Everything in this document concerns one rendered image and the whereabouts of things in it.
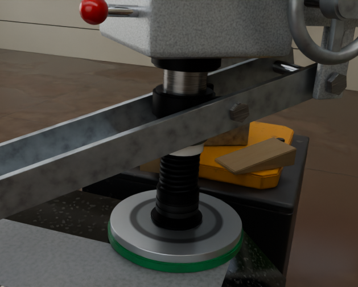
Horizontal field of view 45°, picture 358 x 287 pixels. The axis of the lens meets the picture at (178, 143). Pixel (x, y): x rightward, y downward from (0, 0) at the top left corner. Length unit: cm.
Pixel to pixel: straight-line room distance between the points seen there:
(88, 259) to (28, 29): 761
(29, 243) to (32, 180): 18
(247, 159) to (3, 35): 758
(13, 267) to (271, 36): 46
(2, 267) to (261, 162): 72
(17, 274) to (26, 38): 766
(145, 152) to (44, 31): 745
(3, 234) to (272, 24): 51
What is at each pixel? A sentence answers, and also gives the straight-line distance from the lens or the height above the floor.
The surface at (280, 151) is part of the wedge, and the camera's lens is 121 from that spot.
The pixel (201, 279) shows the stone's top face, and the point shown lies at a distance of 63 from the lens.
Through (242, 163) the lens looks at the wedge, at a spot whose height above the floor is 80.
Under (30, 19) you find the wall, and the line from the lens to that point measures 813.
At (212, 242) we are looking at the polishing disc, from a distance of 66.
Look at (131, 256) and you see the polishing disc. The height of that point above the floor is 86.
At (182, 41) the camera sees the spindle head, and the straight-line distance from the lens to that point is 50.
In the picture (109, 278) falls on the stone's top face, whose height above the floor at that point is 85.
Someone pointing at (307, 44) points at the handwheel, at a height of 117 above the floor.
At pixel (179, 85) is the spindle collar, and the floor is 110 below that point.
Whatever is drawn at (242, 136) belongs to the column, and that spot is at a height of 81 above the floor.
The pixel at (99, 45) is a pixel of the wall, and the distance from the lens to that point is 745.
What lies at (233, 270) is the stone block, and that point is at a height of 84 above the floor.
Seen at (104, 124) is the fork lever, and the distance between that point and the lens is 66.
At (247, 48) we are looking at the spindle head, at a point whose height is 116.
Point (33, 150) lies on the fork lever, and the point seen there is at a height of 99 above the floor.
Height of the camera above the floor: 122
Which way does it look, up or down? 20 degrees down
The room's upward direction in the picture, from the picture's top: 3 degrees clockwise
